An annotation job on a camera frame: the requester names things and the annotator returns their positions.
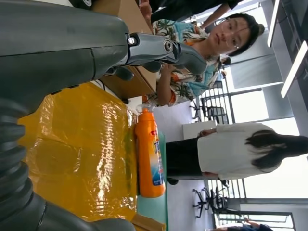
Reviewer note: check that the black office chair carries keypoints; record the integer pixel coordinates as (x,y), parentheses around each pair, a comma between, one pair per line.
(211,201)
(215,111)

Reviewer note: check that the white ceiling light panel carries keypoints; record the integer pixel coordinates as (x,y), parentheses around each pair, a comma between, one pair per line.
(273,22)
(294,68)

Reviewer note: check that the person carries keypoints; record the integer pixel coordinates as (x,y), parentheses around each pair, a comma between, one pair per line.
(183,8)
(228,151)
(245,227)
(192,83)

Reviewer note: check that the orange detergent bottle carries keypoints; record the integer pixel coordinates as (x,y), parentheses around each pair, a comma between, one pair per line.
(146,153)

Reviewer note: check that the yellow plastic wrapped flat box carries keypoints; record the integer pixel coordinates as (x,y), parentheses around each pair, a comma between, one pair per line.
(79,153)

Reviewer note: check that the brown cardboard box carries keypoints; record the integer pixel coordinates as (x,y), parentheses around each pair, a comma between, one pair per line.
(140,84)

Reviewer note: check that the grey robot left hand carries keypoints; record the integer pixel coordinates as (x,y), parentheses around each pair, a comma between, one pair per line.
(47,47)

